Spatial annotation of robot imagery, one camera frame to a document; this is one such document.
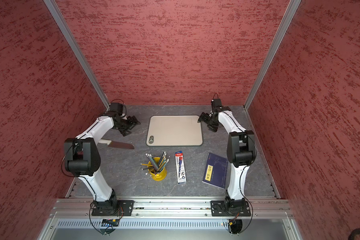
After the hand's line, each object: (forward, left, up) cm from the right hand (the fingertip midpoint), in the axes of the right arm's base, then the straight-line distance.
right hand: (202, 125), depth 97 cm
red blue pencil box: (-25, +15, -8) cm, 30 cm away
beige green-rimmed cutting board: (+3, +19, -9) cm, 22 cm away
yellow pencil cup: (-32, +26, 0) cm, 41 cm away
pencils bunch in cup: (-27, +27, 0) cm, 38 cm away
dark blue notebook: (-28, -6, -8) cm, 30 cm away
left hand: (-3, +43, +2) cm, 43 cm away
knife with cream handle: (-6, +62, -9) cm, 63 cm away
